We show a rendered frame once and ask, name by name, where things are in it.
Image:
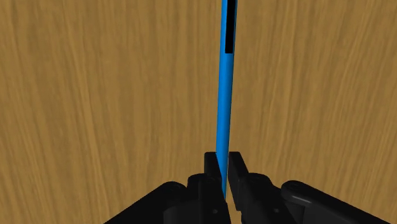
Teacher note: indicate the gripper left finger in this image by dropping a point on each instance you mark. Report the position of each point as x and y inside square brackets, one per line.
[198, 198]

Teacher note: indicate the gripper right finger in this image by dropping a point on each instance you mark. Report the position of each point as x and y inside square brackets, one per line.
[266, 198]

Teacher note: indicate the blue pen with black clip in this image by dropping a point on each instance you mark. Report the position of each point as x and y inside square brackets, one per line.
[225, 102]

